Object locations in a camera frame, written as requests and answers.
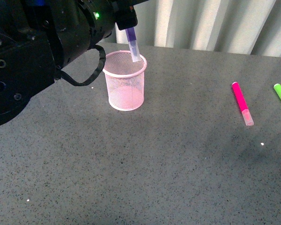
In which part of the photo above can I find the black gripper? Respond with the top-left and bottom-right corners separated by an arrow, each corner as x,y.
77,0 -> 144,49

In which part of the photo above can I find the purple highlighter pen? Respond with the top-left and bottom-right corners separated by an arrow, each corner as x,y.
125,27 -> 141,62

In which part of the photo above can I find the pink highlighter pen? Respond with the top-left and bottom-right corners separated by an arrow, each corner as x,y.
231,82 -> 254,126

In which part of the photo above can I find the pink mesh pen cup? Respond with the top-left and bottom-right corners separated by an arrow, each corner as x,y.
103,51 -> 148,111

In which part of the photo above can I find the grey pleated curtain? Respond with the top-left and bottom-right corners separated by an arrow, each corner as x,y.
114,0 -> 281,58

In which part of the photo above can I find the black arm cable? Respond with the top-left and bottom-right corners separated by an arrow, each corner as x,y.
55,45 -> 107,87

